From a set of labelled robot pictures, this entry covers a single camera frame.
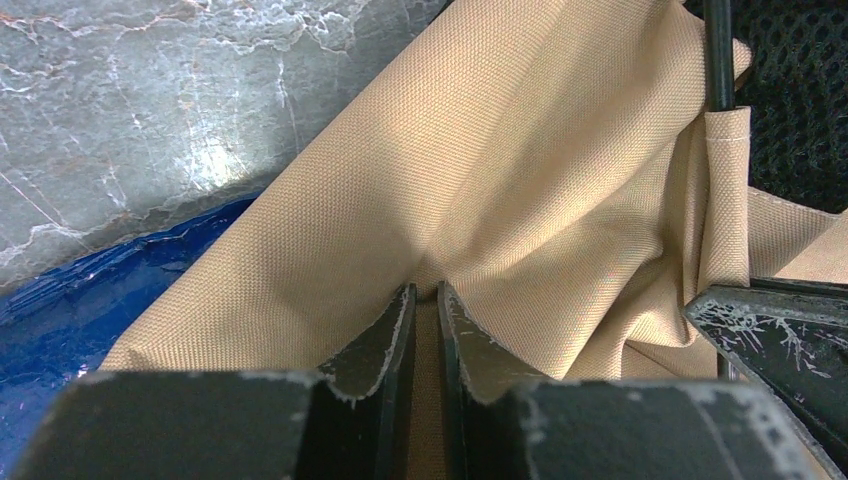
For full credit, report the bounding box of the tan pet tent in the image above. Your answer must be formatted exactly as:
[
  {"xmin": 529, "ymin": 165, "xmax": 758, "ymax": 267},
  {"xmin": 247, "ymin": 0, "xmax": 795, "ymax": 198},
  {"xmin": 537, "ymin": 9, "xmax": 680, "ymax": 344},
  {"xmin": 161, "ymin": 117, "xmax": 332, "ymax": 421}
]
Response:
[{"xmin": 103, "ymin": 1, "xmax": 847, "ymax": 479}]

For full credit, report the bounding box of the blue Doritos chip bag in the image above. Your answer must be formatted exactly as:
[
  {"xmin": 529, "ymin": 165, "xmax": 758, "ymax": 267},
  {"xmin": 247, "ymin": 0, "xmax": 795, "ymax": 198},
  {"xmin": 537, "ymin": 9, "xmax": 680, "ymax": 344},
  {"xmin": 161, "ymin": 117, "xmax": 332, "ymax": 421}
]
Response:
[{"xmin": 1, "ymin": 195, "xmax": 256, "ymax": 479}]

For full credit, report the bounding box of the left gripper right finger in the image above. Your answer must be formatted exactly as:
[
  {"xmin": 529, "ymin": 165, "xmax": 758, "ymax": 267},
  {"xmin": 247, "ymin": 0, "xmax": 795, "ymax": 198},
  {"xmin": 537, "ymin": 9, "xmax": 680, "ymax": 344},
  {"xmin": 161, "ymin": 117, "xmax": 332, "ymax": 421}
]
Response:
[{"xmin": 437, "ymin": 282, "xmax": 819, "ymax": 479}]

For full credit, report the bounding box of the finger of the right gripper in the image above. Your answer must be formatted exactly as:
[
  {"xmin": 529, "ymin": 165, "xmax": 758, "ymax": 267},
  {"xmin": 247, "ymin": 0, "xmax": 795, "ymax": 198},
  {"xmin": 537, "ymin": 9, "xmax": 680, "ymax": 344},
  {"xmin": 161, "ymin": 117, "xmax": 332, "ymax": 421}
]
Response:
[{"xmin": 683, "ymin": 278, "xmax": 847, "ymax": 474}]

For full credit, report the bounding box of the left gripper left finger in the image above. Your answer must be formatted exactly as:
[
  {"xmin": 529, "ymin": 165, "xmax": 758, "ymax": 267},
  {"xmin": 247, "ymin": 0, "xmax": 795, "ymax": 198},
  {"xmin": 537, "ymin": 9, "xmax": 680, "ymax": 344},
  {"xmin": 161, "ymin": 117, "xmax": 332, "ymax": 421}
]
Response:
[{"xmin": 12, "ymin": 284, "xmax": 417, "ymax": 479}]

